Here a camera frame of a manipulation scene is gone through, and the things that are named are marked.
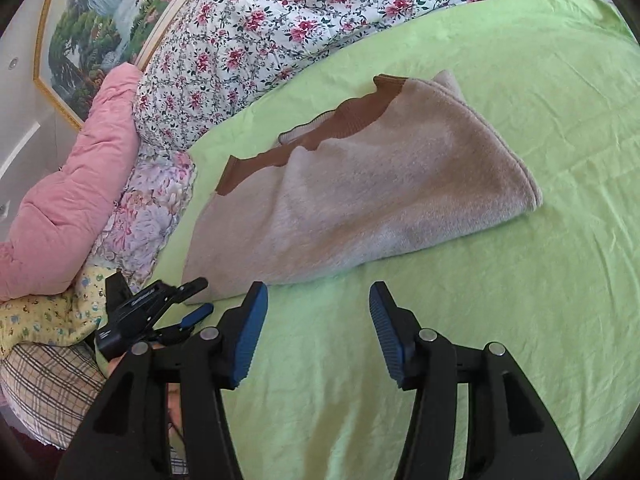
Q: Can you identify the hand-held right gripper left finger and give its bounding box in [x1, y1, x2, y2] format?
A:
[55, 281, 270, 480]

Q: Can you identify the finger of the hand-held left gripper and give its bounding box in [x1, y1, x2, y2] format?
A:
[152, 303, 215, 345]
[167, 277, 209, 302]

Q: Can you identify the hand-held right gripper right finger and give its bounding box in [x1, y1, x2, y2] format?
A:
[369, 281, 581, 480]

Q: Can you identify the beige knit sweater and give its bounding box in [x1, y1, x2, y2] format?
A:
[182, 70, 544, 307]

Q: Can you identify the person's left hand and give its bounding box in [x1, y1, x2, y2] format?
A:
[166, 383, 186, 431]

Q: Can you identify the yellow printed cloth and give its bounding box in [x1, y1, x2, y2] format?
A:
[0, 265, 122, 357]

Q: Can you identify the purple floral pillow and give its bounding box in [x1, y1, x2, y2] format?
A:
[87, 150, 198, 292]

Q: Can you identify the plaid cushion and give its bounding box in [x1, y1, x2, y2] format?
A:
[0, 342, 190, 479]

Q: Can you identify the pink padded quilt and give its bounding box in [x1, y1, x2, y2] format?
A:
[0, 64, 144, 303]

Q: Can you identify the white pink-flowered quilt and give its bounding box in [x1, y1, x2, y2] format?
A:
[132, 0, 617, 155]

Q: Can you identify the framed landscape painting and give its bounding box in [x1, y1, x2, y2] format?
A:
[32, 0, 227, 132]

